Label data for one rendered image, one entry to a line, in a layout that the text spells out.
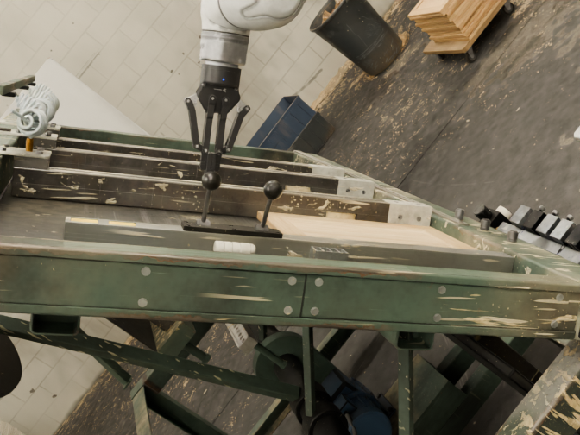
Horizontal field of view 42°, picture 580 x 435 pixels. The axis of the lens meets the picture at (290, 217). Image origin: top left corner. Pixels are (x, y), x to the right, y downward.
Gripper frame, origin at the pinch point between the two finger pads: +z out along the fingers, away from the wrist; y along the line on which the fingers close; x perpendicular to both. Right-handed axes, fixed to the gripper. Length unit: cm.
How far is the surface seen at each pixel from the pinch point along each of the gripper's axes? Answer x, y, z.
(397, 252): 1.7, -41.3, 12.8
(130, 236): 1.7, 13.7, 14.0
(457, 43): -317, -205, -59
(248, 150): -185, -48, 13
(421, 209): -40, -66, 10
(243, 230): 0.9, -8.1, 11.0
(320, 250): 3.4, -23.8, 13.4
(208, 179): 5.0, 0.8, 1.0
